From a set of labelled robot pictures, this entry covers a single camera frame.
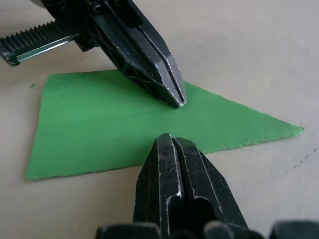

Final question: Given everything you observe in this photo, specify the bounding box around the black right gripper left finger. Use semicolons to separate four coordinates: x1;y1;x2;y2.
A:
133;132;185;234

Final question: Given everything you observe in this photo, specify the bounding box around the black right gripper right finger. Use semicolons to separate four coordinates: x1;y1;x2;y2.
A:
172;136;250;232

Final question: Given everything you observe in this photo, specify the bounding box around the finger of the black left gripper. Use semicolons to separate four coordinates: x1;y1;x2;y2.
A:
92;9;184;109
106;0;188;106

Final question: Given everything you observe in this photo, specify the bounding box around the green paper sheet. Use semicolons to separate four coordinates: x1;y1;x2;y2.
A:
24;69;305;182

